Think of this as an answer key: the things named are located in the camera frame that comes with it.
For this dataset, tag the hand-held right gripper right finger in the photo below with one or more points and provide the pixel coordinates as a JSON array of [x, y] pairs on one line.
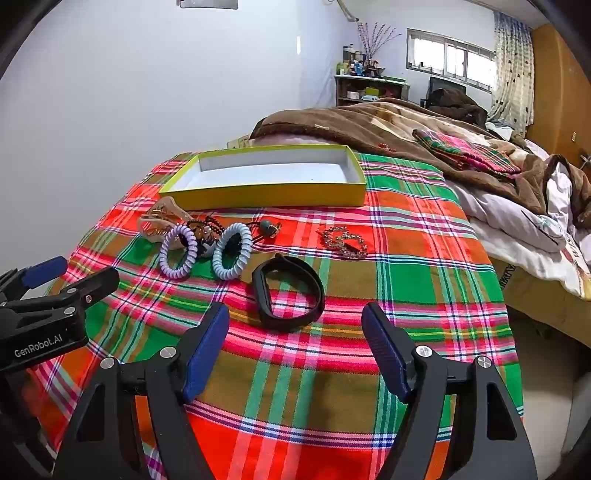
[[388, 353]]

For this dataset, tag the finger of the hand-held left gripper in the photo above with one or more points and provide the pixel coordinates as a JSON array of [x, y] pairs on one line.
[[94, 282], [44, 271]]

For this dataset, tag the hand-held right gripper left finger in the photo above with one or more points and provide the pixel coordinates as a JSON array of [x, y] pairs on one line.
[[205, 353]]

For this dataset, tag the beige transparent hair claw clip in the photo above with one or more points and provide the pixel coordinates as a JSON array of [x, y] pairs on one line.
[[159, 221]]

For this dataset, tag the black silicone wristband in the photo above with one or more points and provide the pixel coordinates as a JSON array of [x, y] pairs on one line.
[[315, 286]]

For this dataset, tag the yellow-green cardboard box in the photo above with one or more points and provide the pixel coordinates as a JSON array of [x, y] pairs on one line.
[[277, 196]]

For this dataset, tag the plaid bed sheet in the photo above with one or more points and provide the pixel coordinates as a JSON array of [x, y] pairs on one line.
[[323, 392]]

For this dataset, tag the rhinestone hair clip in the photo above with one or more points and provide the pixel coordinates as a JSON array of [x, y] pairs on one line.
[[346, 242]]

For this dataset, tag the white quilt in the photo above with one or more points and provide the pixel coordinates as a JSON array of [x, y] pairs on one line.
[[508, 217]]

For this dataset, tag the folded plaid cloth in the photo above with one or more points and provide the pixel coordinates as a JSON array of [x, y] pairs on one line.
[[466, 154]]

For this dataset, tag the pink bed sheet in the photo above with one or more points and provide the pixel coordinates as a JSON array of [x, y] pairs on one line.
[[286, 140]]

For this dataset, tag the brown blanket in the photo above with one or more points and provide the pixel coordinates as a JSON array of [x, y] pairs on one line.
[[351, 124]]

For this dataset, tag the dark brown coat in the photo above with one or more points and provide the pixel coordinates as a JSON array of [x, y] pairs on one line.
[[455, 104]]

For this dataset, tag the wooden shelf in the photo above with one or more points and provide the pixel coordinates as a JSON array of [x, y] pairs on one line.
[[344, 87]]

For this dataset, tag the black monitor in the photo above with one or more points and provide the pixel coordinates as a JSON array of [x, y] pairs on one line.
[[445, 83]]

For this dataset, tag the bottles on shelf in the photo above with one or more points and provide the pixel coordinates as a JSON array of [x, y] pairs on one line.
[[355, 67]]

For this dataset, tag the window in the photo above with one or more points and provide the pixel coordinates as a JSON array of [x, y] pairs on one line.
[[443, 57]]

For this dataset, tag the patterned curtain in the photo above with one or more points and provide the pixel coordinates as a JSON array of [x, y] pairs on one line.
[[512, 69]]

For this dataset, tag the wooden wardrobe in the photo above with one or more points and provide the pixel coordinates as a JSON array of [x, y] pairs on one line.
[[558, 92]]

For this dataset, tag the dried flower branches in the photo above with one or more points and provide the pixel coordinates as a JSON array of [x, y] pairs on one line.
[[376, 39]]

